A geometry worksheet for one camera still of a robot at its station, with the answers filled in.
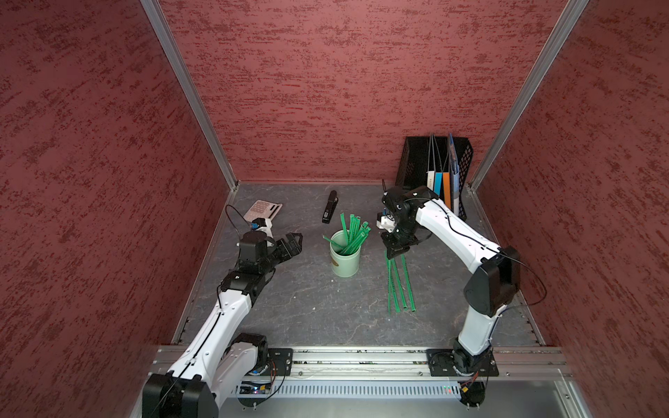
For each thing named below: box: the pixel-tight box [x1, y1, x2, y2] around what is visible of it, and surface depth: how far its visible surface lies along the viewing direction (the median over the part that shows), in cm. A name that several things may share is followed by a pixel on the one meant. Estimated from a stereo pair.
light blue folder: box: [447, 133, 460, 217], surface depth 92 cm
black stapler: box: [322, 189, 339, 224], surface depth 109 cm
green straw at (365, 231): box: [344, 221, 372, 256], surface depth 82 cm
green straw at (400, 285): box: [391, 258, 408, 310], surface depth 91 cm
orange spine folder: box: [442, 172, 452, 210], surface depth 91 cm
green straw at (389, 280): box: [385, 250, 393, 314], surface depth 91 cm
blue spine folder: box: [433, 172, 444, 196], surface depth 87 cm
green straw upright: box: [339, 212, 351, 247], surface depth 87 cm
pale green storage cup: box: [329, 229, 362, 278], surface depth 89 cm
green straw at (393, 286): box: [387, 258, 402, 314], surface depth 91 cm
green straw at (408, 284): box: [400, 254, 417, 313], surface depth 91 cm
